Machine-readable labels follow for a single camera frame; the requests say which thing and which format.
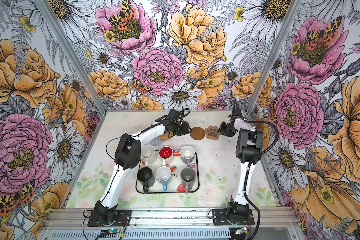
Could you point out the plain wooden round coaster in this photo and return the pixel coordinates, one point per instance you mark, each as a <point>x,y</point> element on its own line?
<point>197,133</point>

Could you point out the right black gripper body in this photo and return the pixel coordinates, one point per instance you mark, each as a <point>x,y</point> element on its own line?
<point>228,129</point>

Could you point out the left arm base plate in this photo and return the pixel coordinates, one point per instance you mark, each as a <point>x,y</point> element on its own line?
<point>117,218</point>

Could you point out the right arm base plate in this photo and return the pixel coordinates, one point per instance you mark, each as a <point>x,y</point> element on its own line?
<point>222,217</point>

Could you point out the paw shaped wooden coaster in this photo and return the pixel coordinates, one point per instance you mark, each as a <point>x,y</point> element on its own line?
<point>211,133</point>

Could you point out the lavender mug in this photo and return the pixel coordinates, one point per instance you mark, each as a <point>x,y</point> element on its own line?
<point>187,155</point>

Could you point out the black mug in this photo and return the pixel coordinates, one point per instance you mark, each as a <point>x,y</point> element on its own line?
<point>146,178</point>

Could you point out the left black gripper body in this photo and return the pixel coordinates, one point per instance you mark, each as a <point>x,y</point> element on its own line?
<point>179,129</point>

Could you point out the strawberry print serving tray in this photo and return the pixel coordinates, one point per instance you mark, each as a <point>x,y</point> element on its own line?
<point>175,175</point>

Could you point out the red inside white mug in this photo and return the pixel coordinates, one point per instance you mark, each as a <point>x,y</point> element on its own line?
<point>167,155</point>

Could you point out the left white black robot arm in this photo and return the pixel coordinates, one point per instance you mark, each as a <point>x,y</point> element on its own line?
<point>128,155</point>

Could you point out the grey mug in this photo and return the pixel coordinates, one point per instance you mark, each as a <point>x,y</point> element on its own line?
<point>188,176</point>

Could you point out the aluminium front rail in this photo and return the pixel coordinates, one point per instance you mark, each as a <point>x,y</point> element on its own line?
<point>166,218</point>

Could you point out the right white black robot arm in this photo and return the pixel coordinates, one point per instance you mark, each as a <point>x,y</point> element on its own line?
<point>249,150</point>

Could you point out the blue handled white mug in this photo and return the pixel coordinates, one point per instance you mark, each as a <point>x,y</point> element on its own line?
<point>163,175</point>

